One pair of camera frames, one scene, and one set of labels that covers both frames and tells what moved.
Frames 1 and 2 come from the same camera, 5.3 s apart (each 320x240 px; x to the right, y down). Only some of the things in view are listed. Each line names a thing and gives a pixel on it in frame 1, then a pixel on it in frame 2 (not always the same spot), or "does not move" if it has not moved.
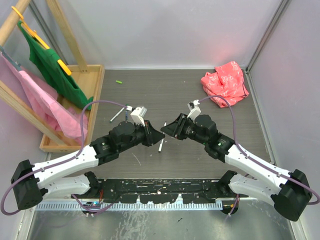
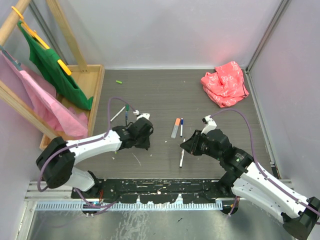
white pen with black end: [162, 141] -> [182, 155]
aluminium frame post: [247, 79] does not move
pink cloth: [42, 98] does not move
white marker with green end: [116, 114] does not move
